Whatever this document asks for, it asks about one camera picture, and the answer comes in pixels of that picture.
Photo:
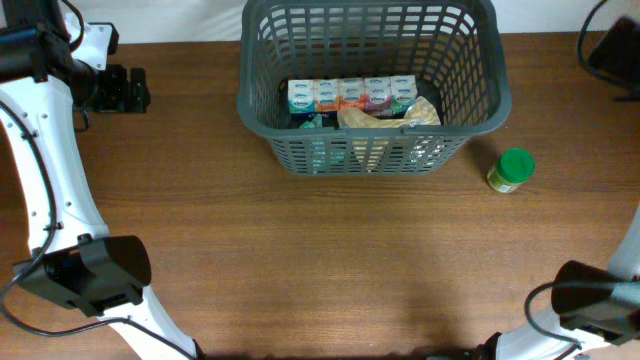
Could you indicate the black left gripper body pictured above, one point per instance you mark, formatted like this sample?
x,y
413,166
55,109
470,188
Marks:
x,y
109,90

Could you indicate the teal packet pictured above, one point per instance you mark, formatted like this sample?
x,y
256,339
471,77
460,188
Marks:
x,y
322,157

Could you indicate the white tissue multipack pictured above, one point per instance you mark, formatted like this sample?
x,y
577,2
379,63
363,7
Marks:
x,y
382,97

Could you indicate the beige snack bag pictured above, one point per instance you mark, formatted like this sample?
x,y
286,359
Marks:
x,y
420,112

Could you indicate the grey plastic basket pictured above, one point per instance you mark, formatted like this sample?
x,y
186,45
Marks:
x,y
451,47

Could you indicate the green-lid spice jar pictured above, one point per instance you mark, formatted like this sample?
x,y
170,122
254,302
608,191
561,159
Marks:
x,y
514,167

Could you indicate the metal tin can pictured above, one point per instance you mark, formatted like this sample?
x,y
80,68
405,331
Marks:
x,y
426,152

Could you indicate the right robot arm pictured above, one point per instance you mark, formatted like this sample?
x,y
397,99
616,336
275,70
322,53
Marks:
x,y
584,307

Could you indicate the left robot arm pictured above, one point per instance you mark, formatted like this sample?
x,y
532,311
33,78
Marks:
x,y
55,67

